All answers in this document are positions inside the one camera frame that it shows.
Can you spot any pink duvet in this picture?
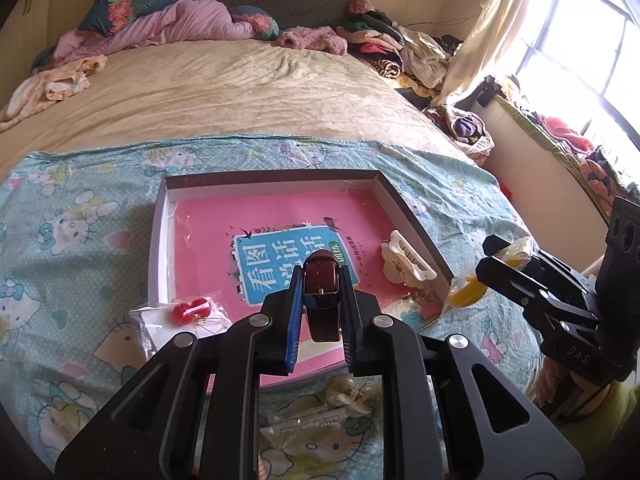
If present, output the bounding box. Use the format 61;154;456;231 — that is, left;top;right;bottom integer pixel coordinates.
51;0;258;65

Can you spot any grey cardboard box tray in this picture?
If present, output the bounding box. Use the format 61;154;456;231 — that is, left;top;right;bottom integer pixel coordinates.
146;169;457;391

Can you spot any beige bed sheet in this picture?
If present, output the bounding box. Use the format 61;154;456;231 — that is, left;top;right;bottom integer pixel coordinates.
1;40;466;174

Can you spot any cream wardrobe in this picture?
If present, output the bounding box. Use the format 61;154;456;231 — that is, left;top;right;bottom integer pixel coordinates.
1;0;50;106

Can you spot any green fleece sleeve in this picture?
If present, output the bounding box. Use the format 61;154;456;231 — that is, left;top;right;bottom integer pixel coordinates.
560;382;639;466

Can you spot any pearl hair clip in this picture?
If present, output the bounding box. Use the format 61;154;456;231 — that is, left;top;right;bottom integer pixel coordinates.
323;375;378;417

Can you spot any cream claw hair clip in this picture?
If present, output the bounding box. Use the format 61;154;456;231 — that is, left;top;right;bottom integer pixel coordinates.
381;230;437;288

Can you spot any pink patterned garment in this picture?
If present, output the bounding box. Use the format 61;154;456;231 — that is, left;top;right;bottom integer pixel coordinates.
1;55;107;132

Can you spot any Hello Kitty blue blanket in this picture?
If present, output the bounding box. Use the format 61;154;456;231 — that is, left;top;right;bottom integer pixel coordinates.
1;136;542;471

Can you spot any floral dark blue pillow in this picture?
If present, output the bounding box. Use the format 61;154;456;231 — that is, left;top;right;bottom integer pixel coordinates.
77;0;179;37

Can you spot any yellow hair clip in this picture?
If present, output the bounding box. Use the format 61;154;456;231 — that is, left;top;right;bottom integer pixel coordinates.
445;235;536;309

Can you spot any small blue box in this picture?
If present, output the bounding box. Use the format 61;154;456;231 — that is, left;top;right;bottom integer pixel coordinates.
383;298;437;330

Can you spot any purple clothes heap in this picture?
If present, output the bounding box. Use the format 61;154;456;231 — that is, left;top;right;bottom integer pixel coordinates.
423;105;495;167

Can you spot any mauve fluffy garment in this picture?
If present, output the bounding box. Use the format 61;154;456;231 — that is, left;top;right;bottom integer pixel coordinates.
276;26;348;55

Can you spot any pile of clothes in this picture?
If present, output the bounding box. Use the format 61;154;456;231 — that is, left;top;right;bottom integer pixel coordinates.
335;0;462;101

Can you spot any cream curtain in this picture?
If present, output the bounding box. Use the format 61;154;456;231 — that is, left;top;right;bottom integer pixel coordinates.
432;0;533;106

